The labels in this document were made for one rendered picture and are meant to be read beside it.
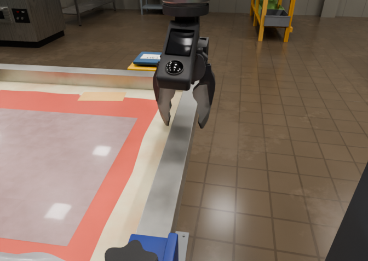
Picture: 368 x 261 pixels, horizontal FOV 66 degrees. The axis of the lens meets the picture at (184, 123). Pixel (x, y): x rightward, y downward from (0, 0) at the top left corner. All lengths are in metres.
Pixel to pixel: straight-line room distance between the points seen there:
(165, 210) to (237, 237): 1.25
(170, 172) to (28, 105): 0.42
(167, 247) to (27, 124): 0.43
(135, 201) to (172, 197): 0.07
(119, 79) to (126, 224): 0.43
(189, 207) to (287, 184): 0.64
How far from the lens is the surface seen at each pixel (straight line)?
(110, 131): 0.56
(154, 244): 0.31
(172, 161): 0.41
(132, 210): 0.40
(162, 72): 0.38
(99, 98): 0.69
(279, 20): 4.89
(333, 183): 2.05
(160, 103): 0.50
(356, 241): 0.75
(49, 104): 0.70
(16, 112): 0.70
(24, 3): 4.79
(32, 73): 0.83
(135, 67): 0.87
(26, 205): 0.45
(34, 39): 4.87
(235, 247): 1.54
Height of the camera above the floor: 1.25
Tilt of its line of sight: 31 degrees down
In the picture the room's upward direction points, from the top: straight up
